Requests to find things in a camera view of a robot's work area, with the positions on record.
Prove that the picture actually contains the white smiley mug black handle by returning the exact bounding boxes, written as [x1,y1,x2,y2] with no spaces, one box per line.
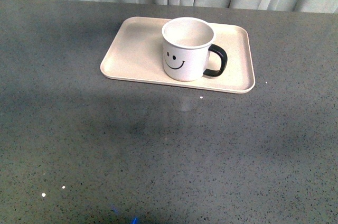
[162,17,228,82]

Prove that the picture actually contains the beige rectangular tray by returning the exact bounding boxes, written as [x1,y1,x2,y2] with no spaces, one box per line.
[100,17,256,94]

